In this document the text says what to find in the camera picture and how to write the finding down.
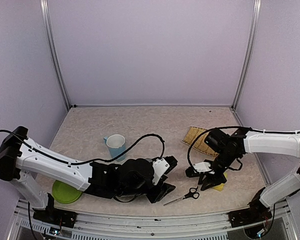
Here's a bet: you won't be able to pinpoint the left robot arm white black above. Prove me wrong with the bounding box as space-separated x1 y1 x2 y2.
0 126 178 223

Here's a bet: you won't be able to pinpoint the light blue cup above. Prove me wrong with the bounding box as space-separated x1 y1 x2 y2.
103 134 126 159

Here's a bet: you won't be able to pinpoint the right aluminium corner post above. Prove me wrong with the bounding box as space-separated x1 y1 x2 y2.
231 0 262 112

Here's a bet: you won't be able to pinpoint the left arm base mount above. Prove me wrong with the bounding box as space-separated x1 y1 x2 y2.
33 208 77 229

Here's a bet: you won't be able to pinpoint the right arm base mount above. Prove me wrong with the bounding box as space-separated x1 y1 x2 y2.
228 207 272 228

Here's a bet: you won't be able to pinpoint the green plastic plate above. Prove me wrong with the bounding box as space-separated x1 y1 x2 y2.
51 180 83 204

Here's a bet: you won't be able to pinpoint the black handled scissors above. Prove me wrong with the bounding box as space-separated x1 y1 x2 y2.
163 187 200 206

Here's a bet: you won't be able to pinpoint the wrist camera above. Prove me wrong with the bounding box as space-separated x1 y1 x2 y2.
152 158 170 186
185 161 215 178

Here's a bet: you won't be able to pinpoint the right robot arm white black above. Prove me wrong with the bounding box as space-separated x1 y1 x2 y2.
194 127 300 222

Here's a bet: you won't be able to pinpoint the aluminium front rail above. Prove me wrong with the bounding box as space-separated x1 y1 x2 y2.
7 197 300 240

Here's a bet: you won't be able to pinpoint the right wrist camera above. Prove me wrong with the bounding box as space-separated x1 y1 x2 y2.
185 161 215 178

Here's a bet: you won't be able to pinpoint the left aluminium corner post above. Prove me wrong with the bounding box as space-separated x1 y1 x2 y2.
40 0 72 111

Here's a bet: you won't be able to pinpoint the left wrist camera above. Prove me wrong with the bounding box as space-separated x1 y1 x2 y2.
152 158 170 186

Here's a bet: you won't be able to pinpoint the woven bamboo tray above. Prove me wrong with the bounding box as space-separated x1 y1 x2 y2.
182 126 218 157

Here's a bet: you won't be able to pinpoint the yellow sponge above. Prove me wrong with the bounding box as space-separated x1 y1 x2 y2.
213 183 225 192

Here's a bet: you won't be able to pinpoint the aluminium corner post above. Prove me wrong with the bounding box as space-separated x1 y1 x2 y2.
231 0 262 112
40 0 72 111

